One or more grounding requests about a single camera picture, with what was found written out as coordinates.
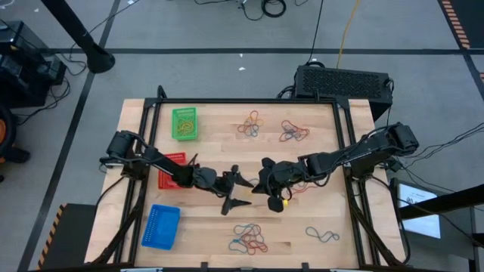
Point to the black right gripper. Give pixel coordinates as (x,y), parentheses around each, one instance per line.
(287,174)

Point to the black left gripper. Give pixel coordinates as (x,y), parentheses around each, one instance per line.
(223,185)

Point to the rubber band pile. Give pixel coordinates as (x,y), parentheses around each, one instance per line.
(281,136)

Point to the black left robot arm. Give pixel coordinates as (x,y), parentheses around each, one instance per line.
(166,162)

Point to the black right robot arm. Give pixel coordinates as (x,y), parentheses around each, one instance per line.
(363,153)

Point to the red plastic basket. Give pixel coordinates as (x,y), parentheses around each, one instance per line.
(164,183)

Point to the blue plastic basket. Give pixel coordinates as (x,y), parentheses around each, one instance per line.
(160,226)

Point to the green plastic basket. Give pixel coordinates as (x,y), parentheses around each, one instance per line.
(177,113)

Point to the black perforated computer case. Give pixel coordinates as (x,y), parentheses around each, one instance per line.
(340,83)

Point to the flat computer monitor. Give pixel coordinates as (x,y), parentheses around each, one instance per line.
(419,219)

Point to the black platform hazard-striped edge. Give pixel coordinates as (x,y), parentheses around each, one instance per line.
(72,238)

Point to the black metal beam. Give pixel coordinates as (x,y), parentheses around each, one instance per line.
(442,202)

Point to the black pole stand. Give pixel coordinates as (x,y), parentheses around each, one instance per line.
(75,30)

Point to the black orange wheeled device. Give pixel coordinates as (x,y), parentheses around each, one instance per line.
(5,132)

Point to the black equipment cart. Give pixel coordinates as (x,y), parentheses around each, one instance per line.
(22,68)

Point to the black mat orange-striped edge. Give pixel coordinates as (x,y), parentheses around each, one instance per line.
(472,19)

